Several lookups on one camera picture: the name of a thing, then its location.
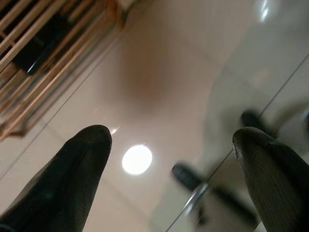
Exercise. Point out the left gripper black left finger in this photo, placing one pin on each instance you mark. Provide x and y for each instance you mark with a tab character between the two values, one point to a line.
60	183

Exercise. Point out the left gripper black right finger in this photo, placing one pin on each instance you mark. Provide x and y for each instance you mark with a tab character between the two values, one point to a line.
280	183

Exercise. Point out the black shoe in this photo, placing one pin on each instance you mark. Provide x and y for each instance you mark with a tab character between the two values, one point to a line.
38	50

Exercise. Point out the wooden slatted shoe rack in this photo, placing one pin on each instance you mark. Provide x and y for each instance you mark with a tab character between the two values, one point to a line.
79	31

